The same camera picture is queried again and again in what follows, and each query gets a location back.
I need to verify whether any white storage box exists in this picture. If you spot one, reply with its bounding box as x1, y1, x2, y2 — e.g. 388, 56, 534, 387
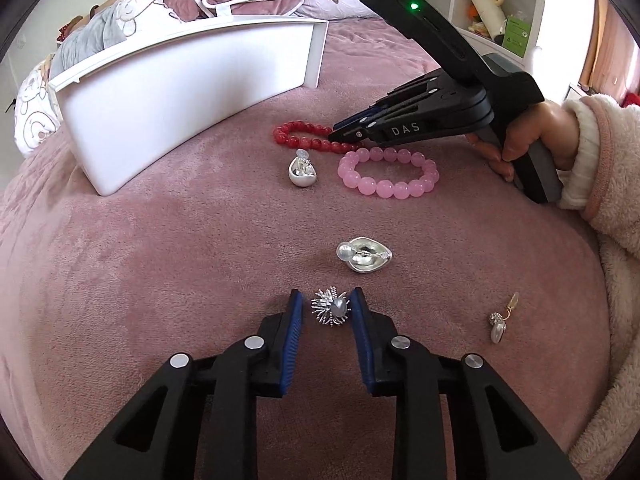
47, 14, 328, 197

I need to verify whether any person's right forearm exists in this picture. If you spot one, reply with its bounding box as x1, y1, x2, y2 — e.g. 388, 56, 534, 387
557, 92, 640, 236

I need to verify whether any cream fluffy robe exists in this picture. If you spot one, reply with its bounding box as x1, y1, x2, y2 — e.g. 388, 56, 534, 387
567, 227, 640, 480

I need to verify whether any orange curtain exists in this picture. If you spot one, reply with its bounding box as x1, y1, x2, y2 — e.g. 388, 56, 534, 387
577, 0, 640, 107

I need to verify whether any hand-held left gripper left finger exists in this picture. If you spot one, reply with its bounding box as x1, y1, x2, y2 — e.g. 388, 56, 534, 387
64, 289, 305, 480

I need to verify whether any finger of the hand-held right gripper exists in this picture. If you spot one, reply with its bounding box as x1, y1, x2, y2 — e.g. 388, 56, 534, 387
367, 71, 452, 117
327, 108, 396, 153

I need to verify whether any silver spiky pearl brooch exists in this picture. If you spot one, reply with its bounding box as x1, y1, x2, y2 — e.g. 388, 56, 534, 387
311, 287, 355, 329

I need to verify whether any pink plush blanket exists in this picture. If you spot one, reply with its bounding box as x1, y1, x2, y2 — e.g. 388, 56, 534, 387
0, 16, 621, 480

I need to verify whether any grey cloth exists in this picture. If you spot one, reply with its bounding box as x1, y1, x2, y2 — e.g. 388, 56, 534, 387
49, 10, 126, 80

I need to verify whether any silver heart pearl brooch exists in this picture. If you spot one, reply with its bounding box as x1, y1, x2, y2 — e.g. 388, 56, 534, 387
336, 236, 394, 276

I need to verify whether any bear print pillow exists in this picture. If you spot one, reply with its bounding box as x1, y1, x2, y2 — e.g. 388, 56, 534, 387
13, 57, 65, 157

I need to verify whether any cream thermos bottle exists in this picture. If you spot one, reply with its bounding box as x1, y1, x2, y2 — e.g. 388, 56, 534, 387
465, 0, 507, 42

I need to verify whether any red bead bracelet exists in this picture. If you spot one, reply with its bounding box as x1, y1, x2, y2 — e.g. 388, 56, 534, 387
273, 120, 368, 155

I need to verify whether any silver teardrop earring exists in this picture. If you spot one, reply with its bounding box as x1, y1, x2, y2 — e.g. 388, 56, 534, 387
288, 149, 318, 186

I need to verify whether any pink bead bracelet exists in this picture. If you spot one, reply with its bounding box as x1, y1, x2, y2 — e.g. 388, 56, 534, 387
337, 147, 441, 201

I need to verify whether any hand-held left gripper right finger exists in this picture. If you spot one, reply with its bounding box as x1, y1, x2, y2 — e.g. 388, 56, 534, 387
349, 287, 583, 480

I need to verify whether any gold pearl drop earring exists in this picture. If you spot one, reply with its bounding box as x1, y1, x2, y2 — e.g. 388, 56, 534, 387
488, 293, 519, 345

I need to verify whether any green box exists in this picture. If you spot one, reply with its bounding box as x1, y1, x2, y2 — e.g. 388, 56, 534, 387
501, 14, 532, 58

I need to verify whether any sheep print cushion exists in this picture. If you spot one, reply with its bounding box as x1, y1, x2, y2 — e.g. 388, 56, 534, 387
89, 0, 173, 43

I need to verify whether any person's right hand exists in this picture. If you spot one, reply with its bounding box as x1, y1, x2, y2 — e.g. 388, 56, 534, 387
466, 100, 582, 183

